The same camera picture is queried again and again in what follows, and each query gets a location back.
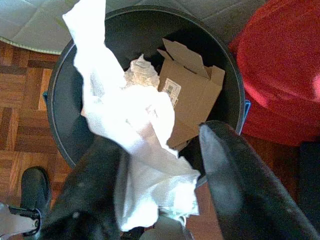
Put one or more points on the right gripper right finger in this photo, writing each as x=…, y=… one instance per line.
x=245, y=190

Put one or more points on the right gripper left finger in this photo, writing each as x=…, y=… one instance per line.
x=87, y=190

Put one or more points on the black robot foot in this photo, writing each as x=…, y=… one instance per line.
x=35, y=187

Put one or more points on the brown cardboard box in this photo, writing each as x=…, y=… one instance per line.
x=197, y=100

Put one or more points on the crumpled white paper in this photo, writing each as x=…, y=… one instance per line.
x=141, y=72

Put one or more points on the red sofa cushion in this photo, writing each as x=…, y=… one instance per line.
x=280, y=62

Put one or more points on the black round trash bin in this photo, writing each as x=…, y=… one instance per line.
x=140, y=30

